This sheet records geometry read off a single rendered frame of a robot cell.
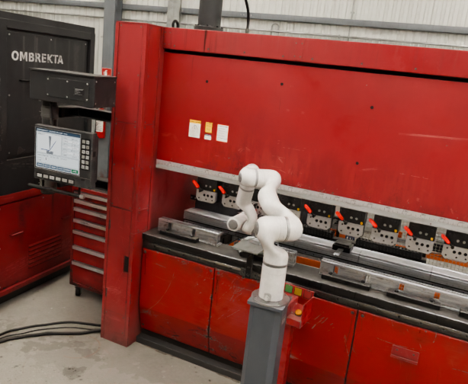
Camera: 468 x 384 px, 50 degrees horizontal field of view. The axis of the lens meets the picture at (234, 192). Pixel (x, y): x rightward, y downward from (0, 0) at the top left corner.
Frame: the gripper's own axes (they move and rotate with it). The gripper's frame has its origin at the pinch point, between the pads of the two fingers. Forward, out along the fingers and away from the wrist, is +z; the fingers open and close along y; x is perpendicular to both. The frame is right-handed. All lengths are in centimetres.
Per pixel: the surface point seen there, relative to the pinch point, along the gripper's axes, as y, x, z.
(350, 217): 61, 10, 4
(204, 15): -55, 121, 10
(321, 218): 43.4, 5.9, 3.6
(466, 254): 127, 4, 5
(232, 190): -19.0, 10.8, 3.8
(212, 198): -33.0, 2.6, 3.4
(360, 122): 58, 67, 4
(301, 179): 27.1, 27.5, 4.0
